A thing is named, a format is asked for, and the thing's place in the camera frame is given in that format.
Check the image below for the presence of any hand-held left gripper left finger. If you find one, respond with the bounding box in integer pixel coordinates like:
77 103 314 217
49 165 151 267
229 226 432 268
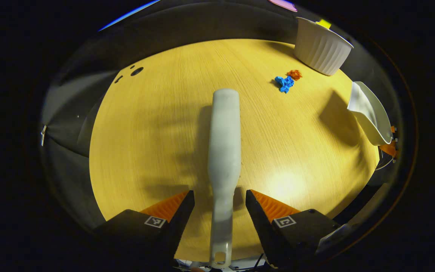
93 190 196 272

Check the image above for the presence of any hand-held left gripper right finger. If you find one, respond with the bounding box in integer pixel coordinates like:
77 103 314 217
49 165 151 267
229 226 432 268
245 190 342 270

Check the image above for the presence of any white dustpan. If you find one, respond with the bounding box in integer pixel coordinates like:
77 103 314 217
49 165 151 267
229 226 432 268
347 81 394 146

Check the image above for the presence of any white ribbed garbage bin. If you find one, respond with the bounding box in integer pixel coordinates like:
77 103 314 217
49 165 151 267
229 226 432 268
294 17 354 76

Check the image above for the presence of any blue paper trash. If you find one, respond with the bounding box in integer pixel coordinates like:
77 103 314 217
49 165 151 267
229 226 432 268
275 76 295 94

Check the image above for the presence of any wooden desktop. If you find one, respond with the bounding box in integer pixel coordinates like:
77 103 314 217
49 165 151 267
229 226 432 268
89 39 380 263

